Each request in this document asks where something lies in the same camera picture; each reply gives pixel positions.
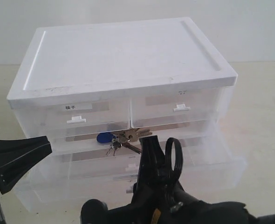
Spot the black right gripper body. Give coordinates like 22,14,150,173
80,161,189,224

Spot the bunch of keys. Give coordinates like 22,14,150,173
96,128,152,156

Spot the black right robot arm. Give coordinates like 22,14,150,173
80,136,275,224

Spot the white plastic drawer cabinet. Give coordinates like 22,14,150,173
7,18,237,154

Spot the black ribbon cable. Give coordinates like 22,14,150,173
159,137,184,210

